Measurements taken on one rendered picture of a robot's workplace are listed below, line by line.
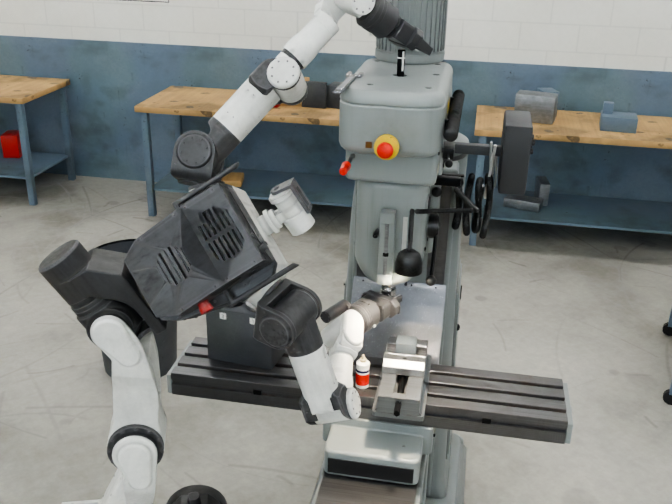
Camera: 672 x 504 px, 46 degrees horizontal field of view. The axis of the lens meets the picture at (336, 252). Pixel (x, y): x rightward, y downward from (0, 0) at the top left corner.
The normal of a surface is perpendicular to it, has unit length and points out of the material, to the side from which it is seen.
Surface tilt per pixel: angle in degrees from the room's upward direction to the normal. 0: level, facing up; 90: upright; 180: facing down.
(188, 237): 75
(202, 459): 0
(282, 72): 58
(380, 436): 0
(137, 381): 115
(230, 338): 90
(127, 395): 90
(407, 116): 90
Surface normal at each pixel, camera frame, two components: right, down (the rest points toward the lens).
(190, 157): -0.02, -0.05
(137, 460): 0.14, 0.40
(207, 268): -0.35, 0.11
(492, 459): 0.02, -0.91
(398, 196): -0.18, 0.40
